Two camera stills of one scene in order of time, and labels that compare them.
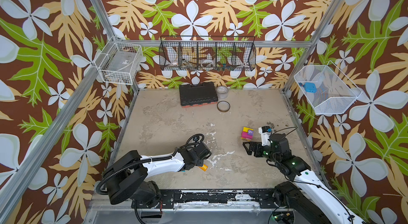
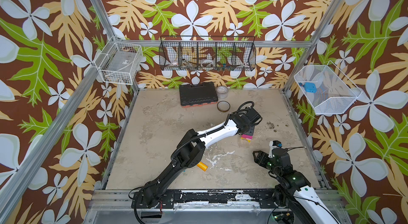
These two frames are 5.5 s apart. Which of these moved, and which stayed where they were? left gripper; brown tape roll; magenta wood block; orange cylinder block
Moved: left gripper
Stayed: magenta wood block; brown tape roll; orange cylinder block
